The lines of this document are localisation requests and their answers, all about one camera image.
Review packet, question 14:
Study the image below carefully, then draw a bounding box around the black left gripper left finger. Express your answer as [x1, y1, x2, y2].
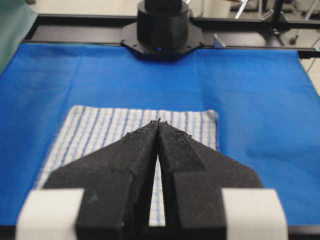
[15, 119, 161, 240]

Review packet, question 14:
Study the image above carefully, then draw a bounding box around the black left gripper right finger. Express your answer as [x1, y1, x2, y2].
[157, 121, 288, 240]

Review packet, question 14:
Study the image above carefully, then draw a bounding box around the white blue striped towel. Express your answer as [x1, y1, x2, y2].
[34, 105, 220, 227]

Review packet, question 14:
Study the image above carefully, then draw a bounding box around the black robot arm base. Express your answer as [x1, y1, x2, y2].
[120, 0, 204, 59]

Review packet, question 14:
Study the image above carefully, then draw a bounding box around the blue table cloth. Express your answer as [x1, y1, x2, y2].
[0, 44, 320, 226]

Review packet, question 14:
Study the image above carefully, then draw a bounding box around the green curtain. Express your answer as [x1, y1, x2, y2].
[0, 0, 38, 72]

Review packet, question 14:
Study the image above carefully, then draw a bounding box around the black aluminium table frame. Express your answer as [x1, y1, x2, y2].
[23, 14, 320, 59]

